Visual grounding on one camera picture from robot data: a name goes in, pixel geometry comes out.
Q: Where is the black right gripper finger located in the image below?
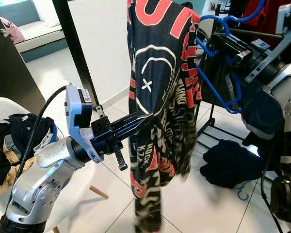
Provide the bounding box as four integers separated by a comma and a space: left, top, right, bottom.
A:
210, 31, 249, 60

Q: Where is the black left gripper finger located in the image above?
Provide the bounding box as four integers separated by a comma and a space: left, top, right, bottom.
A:
117, 113, 154, 131
118, 117, 152, 143

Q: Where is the blue plastic hanger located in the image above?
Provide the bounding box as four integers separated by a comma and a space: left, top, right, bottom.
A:
194, 0, 266, 115
233, 181, 251, 201

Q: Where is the black printed t-shirt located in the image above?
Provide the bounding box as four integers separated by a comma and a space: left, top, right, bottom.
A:
127, 0, 203, 233

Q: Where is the black metal clothes rack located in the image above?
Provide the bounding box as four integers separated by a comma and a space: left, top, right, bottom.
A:
194, 24, 291, 163

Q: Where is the white plastic chair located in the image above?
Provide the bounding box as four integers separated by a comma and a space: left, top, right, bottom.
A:
0, 97, 110, 233

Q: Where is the dark navy crumpled garment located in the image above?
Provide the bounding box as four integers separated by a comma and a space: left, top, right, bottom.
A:
200, 140, 266, 189

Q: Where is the dark wooden door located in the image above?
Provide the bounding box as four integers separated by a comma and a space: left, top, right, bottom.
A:
0, 0, 46, 115

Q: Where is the beige cloth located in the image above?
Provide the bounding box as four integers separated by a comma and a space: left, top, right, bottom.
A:
0, 148, 22, 196

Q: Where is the white cushioned bench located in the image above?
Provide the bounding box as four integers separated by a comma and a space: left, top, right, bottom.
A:
10, 0, 71, 62

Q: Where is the pink bag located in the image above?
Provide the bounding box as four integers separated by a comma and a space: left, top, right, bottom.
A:
0, 17, 26, 45

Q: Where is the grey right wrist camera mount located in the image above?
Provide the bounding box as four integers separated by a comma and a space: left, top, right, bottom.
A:
244, 0, 291, 84

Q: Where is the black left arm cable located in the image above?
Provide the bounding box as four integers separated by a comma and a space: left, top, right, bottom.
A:
17, 85, 69, 195

